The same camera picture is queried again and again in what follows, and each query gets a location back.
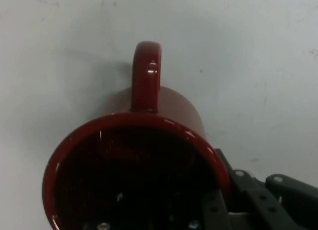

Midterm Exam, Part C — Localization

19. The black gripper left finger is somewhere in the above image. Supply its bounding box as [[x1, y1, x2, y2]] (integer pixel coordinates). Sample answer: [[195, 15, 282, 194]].
[[202, 190, 233, 230]]

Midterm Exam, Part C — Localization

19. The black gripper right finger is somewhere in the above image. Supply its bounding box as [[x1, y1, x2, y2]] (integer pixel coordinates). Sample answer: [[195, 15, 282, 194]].
[[215, 148, 318, 230]]

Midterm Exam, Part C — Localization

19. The red ceramic mug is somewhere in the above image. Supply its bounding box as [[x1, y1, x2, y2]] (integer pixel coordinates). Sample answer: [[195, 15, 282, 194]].
[[42, 40, 233, 230]]

